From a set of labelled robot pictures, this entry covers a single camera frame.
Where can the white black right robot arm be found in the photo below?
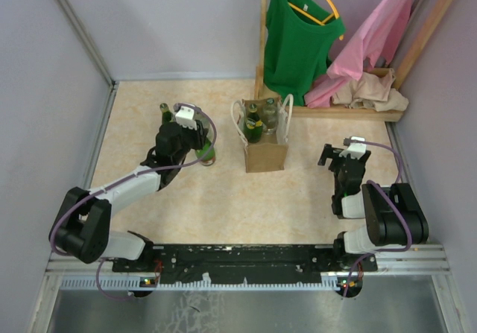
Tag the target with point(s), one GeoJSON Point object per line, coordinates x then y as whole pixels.
{"type": "Point", "coordinates": [393, 218]}

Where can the pink shirt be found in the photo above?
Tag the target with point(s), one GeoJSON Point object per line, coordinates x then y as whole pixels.
{"type": "Point", "coordinates": [378, 36]}

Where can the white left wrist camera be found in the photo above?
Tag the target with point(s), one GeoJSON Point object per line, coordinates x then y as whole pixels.
{"type": "Point", "coordinates": [186, 115]}

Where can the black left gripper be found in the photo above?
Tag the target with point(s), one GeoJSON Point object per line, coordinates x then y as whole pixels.
{"type": "Point", "coordinates": [200, 135]}

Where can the clear bottle in bag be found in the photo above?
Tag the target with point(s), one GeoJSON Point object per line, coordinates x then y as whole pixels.
{"type": "Point", "coordinates": [270, 116]}

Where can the yellow clothes hanger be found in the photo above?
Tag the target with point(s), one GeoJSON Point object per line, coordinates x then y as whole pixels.
{"type": "Point", "coordinates": [314, 20]}

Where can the green tank top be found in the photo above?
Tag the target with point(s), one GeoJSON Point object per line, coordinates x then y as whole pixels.
{"type": "Point", "coordinates": [297, 48]}

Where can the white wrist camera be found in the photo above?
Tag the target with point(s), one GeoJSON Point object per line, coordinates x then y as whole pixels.
{"type": "Point", "coordinates": [186, 115]}
{"type": "Point", "coordinates": [355, 147]}

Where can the wooden clothes rack frame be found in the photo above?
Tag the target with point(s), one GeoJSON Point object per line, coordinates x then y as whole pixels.
{"type": "Point", "coordinates": [436, 14]}

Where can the aluminium frame rail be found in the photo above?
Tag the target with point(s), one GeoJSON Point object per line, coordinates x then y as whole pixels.
{"type": "Point", "coordinates": [421, 260]}

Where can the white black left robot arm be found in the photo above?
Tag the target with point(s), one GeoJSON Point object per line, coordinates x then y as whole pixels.
{"type": "Point", "coordinates": [82, 225]}

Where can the brown canvas bag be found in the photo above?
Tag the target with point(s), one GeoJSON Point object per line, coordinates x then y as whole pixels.
{"type": "Point", "coordinates": [270, 152]}

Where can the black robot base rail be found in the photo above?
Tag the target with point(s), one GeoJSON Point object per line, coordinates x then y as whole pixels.
{"type": "Point", "coordinates": [236, 264]}

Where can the beige crumpled cloth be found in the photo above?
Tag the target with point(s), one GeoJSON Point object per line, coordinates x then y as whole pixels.
{"type": "Point", "coordinates": [371, 92]}

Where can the green bottle yellow label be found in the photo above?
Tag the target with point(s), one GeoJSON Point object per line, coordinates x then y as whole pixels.
{"type": "Point", "coordinates": [167, 114]}

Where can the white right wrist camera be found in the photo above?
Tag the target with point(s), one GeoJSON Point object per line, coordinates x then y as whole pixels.
{"type": "Point", "coordinates": [355, 147]}

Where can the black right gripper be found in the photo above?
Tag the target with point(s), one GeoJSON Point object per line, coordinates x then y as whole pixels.
{"type": "Point", "coordinates": [331, 152]}

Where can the clear glass bottle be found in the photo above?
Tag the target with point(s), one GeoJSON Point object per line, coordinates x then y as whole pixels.
{"type": "Point", "coordinates": [204, 118]}

